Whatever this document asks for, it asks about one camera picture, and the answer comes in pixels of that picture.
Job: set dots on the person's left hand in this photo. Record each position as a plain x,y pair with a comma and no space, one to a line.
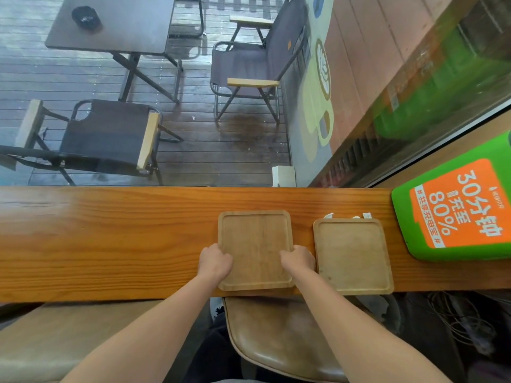
215,263

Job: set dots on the person's right hand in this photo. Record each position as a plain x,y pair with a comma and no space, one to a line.
299,263

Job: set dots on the person's left forearm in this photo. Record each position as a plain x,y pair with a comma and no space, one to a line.
139,339

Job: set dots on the person's right forearm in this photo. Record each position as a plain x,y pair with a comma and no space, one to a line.
359,339

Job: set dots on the person's dark clothing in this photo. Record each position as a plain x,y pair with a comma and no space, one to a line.
207,355

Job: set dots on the brown leather stool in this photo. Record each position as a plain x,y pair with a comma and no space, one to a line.
60,339
279,339

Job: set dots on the small white box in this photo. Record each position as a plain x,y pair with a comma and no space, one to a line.
284,176

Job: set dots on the wooden table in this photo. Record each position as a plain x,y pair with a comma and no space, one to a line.
100,243

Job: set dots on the green charging station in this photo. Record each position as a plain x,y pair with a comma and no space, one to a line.
407,203

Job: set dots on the black folding chair wooden armrests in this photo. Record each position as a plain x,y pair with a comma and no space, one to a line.
247,63
104,135
187,35

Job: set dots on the painted wooden partition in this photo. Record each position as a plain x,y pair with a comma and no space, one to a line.
359,55

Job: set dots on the dark outdoor folding table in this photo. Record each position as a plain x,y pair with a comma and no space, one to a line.
119,23

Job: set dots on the black ashtray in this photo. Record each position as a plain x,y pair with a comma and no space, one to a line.
86,17

